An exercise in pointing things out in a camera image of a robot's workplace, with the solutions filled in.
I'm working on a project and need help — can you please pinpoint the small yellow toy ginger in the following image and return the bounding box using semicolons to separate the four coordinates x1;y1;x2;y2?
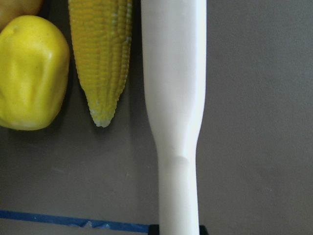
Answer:
0;0;44;30

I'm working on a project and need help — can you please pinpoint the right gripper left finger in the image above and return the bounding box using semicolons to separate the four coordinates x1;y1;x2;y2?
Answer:
148;224;159;235

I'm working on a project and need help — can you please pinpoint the yellow toy pepper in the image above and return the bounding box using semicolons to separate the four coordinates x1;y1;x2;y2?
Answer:
0;15;70;131

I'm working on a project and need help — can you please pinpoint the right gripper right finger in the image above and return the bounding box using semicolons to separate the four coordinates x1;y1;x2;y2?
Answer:
199;225;209;235

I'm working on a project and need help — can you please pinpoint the yellow toy corn cob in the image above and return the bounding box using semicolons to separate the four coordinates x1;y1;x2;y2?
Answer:
68;0;133;127

